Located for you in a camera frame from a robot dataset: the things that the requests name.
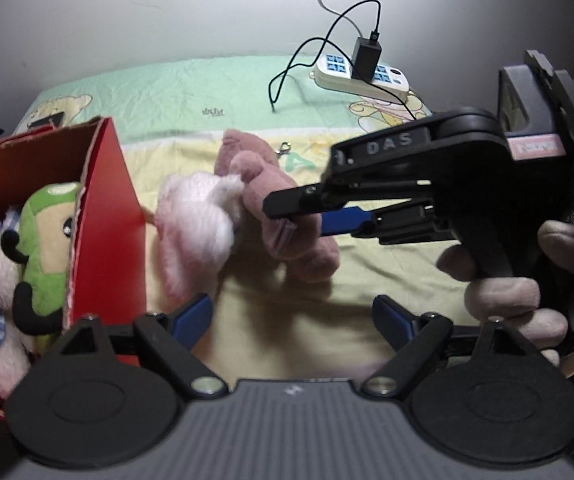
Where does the red cardboard box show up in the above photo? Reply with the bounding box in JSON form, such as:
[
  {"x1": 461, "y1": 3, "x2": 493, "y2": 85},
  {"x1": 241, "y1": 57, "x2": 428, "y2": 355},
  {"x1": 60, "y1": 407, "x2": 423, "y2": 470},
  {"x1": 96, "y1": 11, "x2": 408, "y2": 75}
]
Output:
[{"x1": 0, "y1": 117, "x2": 146, "y2": 419}]

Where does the pastel cartoon bed sheet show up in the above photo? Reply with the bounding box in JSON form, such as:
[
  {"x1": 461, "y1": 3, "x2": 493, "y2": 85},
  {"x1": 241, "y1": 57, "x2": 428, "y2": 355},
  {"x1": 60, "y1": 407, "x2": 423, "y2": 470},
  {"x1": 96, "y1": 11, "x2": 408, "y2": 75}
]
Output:
[{"x1": 18, "y1": 56, "x2": 471, "y2": 384}]

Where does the small white bunny plush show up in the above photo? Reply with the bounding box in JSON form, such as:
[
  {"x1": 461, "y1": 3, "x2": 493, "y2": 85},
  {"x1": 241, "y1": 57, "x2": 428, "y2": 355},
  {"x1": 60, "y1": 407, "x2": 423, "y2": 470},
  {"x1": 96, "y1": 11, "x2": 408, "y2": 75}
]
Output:
[{"x1": 153, "y1": 171, "x2": 244, "y2": 304}]

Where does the black charger plug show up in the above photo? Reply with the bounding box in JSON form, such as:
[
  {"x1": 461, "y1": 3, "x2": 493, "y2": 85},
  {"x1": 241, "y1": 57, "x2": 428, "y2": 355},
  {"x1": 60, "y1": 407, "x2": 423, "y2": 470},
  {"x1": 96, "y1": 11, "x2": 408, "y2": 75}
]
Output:
[{"x1": 351, "y1": 37, "x2": 381, "y2": 82}]

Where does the white power strip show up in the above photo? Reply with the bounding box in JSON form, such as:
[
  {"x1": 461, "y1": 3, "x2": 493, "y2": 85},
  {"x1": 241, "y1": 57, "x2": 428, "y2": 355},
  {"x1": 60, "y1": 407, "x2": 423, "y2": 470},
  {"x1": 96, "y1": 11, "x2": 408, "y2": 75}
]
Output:
[{"x1": 308, "y1": 52, "x2": 412, "y2": 106}]

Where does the pink teddy bear plush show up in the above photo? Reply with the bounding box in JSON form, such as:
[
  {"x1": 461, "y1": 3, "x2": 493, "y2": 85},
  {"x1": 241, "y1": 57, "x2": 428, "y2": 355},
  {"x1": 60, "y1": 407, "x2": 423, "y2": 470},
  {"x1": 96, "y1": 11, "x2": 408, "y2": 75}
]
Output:
[{"x1": 214, "y1": 129, "x2": 340, "y2": 284}]

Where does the person's right hand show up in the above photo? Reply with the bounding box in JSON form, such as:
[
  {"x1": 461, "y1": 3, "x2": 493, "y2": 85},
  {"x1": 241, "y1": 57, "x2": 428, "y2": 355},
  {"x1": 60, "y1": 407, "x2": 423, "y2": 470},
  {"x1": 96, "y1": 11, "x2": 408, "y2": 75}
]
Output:
[{"x1": 436, "y1": 220, "x2": 574, "y2": 366}]

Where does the green bean plush toy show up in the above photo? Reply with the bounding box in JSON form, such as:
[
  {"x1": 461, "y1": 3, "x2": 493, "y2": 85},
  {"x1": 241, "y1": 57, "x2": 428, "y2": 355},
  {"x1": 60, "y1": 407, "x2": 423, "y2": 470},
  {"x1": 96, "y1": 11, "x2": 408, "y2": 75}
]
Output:
[{"x1": 0, "y1": 182, "x2": 81, "y2": 354}]

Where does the black phone on bed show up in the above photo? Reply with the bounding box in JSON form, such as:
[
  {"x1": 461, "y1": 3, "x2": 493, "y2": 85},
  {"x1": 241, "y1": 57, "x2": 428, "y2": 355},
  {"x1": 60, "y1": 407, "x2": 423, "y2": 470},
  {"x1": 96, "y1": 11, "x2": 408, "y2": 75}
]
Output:
[{"x1": 28, "y1": 112, "x2": 66, "y2": 131}]

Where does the black charging cable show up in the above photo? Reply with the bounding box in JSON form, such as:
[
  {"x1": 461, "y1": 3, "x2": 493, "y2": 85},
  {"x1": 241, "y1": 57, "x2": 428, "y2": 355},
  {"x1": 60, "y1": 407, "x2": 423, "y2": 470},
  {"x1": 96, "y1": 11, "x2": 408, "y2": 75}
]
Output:
[{"x1": 267, "y1": 0, "x2": 418, "y2": 123}]

